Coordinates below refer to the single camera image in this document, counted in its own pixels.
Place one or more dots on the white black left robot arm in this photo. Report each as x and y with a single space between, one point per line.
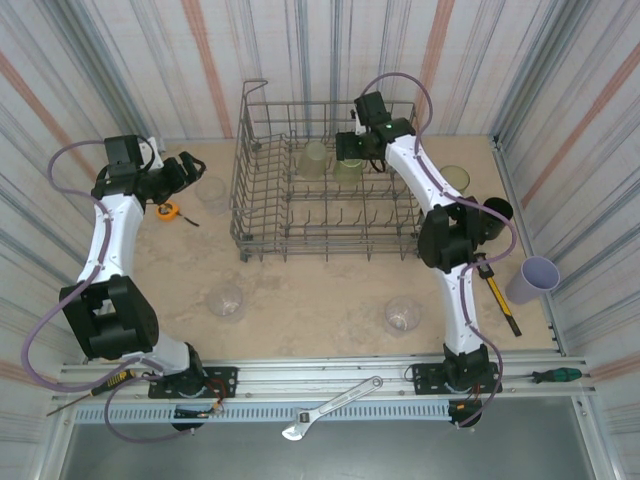
115 225

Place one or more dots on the clear plastic cup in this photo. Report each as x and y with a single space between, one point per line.
211 195
402 315
226 302

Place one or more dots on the black yellow utility knife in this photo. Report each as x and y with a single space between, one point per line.
502 300

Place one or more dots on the lavender plastic cup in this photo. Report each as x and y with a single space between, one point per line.
532 280

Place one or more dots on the black orange power connector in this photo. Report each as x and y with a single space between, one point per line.
462 410
197 412

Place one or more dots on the translucent green plastic cup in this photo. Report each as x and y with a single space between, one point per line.
348 171
455 180

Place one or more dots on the black cup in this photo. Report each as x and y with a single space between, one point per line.
500 220

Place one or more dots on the grey metal sheet panel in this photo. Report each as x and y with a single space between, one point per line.
350 460

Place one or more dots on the aluminium mounting rail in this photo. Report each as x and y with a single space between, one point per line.
300 372

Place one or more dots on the orange tape measure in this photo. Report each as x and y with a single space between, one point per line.
166 210

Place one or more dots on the yellow black screwdriver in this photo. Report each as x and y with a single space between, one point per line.
117 378

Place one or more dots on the frosted pale green textured cup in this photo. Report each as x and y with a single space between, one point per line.
312 160

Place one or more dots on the silver adjustable wrench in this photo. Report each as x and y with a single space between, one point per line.
340 400

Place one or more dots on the green black screwdriver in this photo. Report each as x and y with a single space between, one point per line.
560 375

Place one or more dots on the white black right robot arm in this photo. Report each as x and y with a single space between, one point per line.
415 165

